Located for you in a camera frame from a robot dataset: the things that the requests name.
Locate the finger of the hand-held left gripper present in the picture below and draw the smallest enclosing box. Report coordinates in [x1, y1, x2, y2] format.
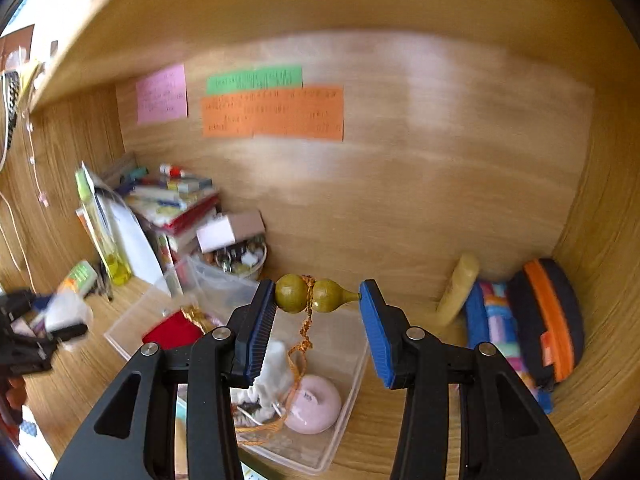
[0, 287, 90, 376]

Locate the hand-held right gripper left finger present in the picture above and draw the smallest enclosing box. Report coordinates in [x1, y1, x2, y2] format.
[51, 279, 277, 480]

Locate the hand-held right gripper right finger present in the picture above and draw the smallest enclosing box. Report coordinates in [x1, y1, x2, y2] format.
[359, 279, 582, 480]

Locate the clear plastic storage box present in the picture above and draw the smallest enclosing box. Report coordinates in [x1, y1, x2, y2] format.
[103, 255, 372, 476]

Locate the white tissue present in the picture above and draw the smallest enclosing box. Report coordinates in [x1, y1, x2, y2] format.
[44, 290, 94, 352]

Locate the green wooden gourd pendant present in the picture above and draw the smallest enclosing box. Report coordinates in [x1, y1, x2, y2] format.
[238, 273, 362, 448]

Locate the white figurine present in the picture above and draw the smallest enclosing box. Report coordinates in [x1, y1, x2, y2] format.
[230, 340, 296, 423]

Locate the red cloth pouch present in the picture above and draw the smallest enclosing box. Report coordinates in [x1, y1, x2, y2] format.
[141, 310, 205, 352]

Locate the white cup of beads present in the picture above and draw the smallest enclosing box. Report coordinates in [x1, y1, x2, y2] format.
[202, 237, 268, 281]

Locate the pink round stone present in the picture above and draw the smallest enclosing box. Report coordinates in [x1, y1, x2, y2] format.
[284, 374, 343, 435]

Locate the wooden desk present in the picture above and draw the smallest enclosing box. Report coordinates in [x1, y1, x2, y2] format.
[10, 260, 621, 480]

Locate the yellow tube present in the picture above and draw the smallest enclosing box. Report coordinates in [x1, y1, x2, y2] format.
[436, 253, 481, 327]

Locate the white cardboard box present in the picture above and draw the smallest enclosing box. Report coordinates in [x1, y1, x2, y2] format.
[196, 210, 266, 253]

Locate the colourful patterned pouch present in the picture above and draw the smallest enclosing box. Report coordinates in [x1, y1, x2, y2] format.
[462, 280, 554, 415]

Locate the yellow liquid bottle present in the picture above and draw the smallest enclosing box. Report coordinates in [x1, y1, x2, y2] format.
[75, 169, 133, 287]

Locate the white paper sheet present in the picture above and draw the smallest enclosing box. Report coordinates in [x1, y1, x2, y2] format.
[81, 161, 172, 297]

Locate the stack of books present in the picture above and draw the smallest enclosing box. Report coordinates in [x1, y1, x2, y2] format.
[112, 162, 222, 296]

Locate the black orange pencil case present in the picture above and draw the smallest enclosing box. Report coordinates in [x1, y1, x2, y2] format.
[507, 258, 586, 393]

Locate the orange sticky note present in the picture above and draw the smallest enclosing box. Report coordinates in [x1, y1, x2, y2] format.
[201, 85, 345, 142]

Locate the green sticky note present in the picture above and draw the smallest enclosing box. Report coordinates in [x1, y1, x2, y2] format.
[206, 65, 304, 96]

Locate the pink sticky note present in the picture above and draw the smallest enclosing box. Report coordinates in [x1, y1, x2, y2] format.
[136, 64, 189, 126]

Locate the white cable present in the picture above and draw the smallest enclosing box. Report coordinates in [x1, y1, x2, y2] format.
[0, 72, 51, 293]

